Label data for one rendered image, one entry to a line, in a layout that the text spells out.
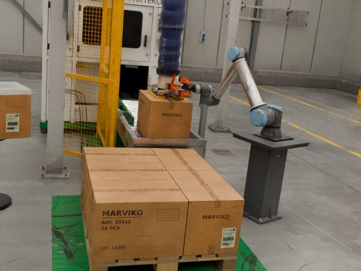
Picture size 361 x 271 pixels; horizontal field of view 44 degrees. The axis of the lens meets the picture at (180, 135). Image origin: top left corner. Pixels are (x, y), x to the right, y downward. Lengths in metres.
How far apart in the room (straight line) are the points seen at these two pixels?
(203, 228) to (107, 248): 0.65
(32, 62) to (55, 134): 7.93
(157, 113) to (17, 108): 1.21
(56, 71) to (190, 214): 2.24
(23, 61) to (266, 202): 9.47
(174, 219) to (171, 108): 1.43
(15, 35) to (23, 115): 8.87
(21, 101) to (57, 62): 0.88
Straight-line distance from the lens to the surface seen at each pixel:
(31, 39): 12.63
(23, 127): 3.87
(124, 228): 2.91
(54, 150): 4.75
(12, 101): 3.79
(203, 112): 4.75
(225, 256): 3.22
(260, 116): 3.77
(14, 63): 12.55
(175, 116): 4.13
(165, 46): 4.25
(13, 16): 12.62
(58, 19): 4.54
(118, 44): 4.65
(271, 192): 4.10
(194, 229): 3.04
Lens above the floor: 1.66
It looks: 14 degrees down
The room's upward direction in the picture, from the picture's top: 6 degrees clockwise
